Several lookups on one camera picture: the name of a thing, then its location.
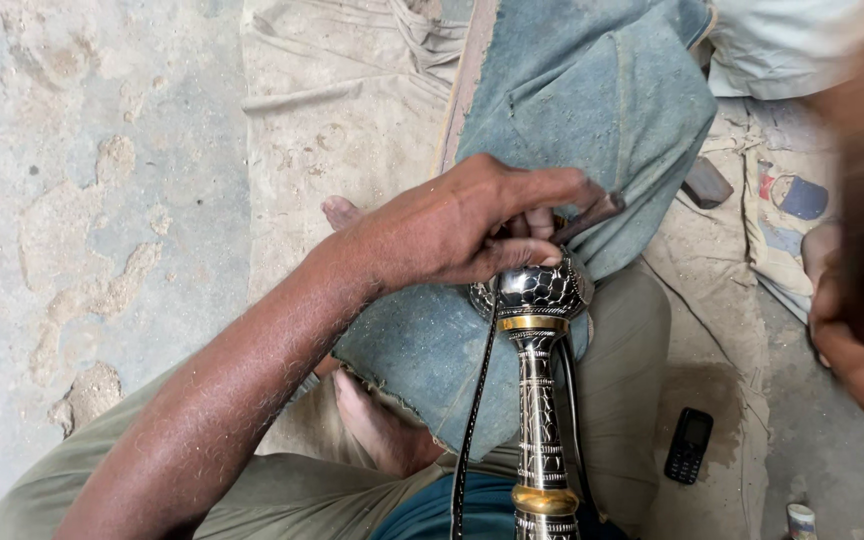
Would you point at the person's teal shirt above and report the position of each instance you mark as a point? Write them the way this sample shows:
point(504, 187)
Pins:
point(424, 517)

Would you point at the black mobile phone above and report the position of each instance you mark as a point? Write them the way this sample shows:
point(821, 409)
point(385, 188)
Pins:
point(688, 445)

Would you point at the blue denim cloth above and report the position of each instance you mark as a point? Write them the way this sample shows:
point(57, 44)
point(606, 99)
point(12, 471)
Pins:
point(589, 97)

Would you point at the beige sack cloth mat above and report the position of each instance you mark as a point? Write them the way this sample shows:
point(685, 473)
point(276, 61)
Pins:
point(342, 97)

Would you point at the small white container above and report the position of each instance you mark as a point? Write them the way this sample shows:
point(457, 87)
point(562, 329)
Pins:
point(802, 523)

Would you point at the person's right fingers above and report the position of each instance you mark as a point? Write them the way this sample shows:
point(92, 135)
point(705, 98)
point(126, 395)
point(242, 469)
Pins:
point(820, 259)

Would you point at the engraved silver metal vase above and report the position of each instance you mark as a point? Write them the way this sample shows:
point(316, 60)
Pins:
point(541, 420)

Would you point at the dark wooden block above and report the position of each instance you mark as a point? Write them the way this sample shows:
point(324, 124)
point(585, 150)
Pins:
point(707, 182)

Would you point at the printed beige sack bag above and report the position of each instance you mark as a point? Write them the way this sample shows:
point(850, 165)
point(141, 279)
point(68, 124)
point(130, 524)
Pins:
point(788, 225)

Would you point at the person's left hand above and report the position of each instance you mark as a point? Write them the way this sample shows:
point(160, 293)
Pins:
point(439, 232)

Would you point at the person's right hand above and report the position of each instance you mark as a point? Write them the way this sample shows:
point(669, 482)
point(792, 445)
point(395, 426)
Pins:
point(826, 315)

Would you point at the person's olive trousers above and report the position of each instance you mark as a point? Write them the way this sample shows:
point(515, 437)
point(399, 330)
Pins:
point(627, 375)

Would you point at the dark metal chisel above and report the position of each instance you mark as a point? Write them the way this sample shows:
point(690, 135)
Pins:
point(589, 216)

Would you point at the pale white cloth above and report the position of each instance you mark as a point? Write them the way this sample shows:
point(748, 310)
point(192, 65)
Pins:
point(777, 45)

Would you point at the person's bare foot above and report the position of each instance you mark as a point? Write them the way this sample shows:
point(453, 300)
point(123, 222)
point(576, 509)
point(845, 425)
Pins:
point(340, 212)
point(383, 427)

